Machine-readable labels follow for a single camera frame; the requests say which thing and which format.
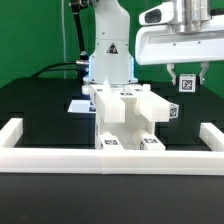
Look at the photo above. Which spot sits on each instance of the black raised platform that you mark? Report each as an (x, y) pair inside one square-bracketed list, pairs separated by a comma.
[(40, 96)]

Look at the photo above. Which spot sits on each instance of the white tagged cube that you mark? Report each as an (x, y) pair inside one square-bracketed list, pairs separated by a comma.
[(187, 83), (174, 110)]

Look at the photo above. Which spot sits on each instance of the white U-shaped boundary fence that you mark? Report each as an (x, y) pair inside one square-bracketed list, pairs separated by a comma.
[(84, 161)]

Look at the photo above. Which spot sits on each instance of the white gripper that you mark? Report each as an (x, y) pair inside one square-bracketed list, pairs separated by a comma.
[(181, 31)]

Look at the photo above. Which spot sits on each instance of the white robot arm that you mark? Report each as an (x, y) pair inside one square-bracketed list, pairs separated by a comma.
[(111, 62)]

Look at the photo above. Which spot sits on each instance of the white flat tag board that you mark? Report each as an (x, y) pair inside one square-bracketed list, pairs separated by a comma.
[(81, 106)]

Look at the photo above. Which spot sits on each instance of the white chair back frame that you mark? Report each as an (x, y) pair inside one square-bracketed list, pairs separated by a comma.
[(113, 102)]

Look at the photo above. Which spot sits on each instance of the white chair seat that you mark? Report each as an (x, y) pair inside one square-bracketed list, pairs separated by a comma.
[(128, 133)]

